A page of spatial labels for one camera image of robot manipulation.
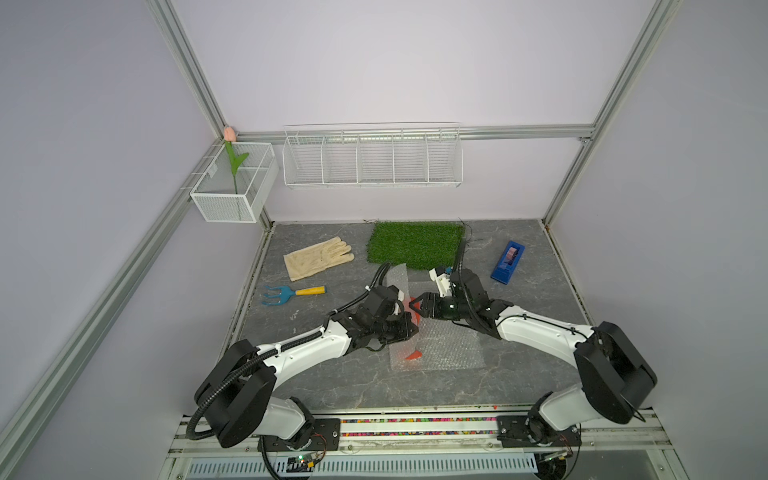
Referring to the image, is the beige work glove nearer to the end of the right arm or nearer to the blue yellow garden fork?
the blue yellow garden fork

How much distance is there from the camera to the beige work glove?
1079mm

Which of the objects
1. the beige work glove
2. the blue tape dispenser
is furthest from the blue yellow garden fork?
the blue tape dispenser

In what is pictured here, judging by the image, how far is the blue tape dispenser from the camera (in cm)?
102

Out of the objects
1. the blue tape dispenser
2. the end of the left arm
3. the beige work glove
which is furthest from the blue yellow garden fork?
the blue tape dispenser

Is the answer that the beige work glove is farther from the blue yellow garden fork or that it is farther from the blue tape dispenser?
the blue tape dispenser

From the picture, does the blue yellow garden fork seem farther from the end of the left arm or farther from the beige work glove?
the end of the left arm

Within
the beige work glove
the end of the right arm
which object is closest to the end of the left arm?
the end of the right arm

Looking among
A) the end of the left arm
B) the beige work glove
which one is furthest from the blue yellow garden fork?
the end of the left arm

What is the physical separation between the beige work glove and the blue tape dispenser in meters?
0.53
